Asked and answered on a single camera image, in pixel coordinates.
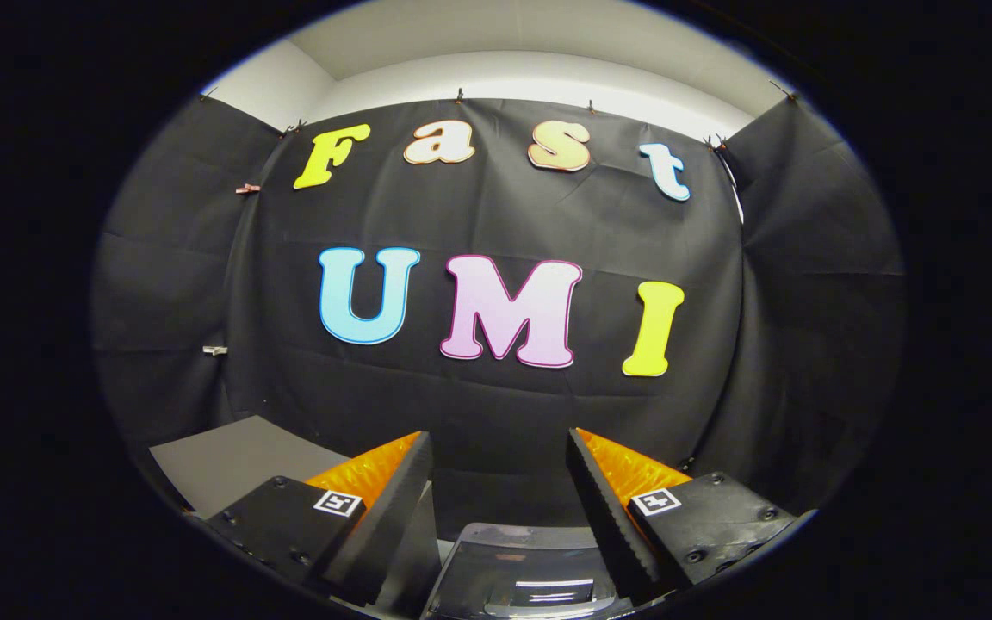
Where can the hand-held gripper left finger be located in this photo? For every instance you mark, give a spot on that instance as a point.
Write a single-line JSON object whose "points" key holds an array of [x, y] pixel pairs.
{"points": [[375, 534]]}

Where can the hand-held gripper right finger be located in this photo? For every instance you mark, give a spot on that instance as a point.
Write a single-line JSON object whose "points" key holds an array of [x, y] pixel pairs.
{"points": [[608, 517]]}

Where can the grey washing machine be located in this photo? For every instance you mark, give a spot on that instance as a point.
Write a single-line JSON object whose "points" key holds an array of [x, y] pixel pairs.
{"points": [[414, 560]]}

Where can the black backdrop cloth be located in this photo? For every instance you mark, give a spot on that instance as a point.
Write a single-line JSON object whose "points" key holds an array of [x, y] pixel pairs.
{"points": [[289, 387]]}

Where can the silver cloth clip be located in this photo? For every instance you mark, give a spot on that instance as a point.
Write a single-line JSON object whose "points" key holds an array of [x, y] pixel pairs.
{"points": [[214, 350]]}

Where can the pink cloth clip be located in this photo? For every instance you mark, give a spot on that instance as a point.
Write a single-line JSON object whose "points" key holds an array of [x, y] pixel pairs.
{"points": [[247, 189]]}

